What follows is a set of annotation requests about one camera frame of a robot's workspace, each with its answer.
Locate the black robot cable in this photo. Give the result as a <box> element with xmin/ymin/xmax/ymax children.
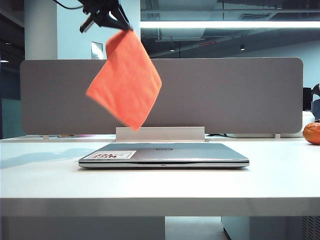
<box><xmin>52</xmin><ymin>0</ymin><xmax>85</xmax><ymax>10</ymax></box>

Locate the poster on pillar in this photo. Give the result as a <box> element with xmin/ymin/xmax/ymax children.
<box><xmin>90</xmin><ymin>41</ymin><xmax>105</xmax><ymax>60</ymax></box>

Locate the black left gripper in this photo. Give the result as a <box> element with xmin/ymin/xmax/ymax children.
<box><xmin>79</xmin><ymin>0</ymin><xmax>135</xmax><ymax>33</ymax></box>

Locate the orange rag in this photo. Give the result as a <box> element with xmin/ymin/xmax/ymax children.
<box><xmin>86</xmin><ymin>29</ymin><xmax>163</xmax><ymax>131</ymax></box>

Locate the white Nice Try sticker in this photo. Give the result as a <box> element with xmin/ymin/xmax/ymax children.
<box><xmin>84</xmin><ymin>150</ymin><xmax>138</xmax><ymax>160</ymax></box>

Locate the grey desk divider panel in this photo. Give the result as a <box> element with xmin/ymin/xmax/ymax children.
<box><xmin>19</xmin><ymin>57</ymin><xmax>304</xmax><ymax>135</ymax></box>

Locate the silver Dell laptop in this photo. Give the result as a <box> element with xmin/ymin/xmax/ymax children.
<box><xmin>78</xmin><ymin>142</ymin><xmax>250</xmax><ymax>169</ymax></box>

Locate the orange tangerine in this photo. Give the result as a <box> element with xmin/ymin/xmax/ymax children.
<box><xmin>302</xmin><ymin>121</ymin><xmax>320</xmax><ymax>145</ymax></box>

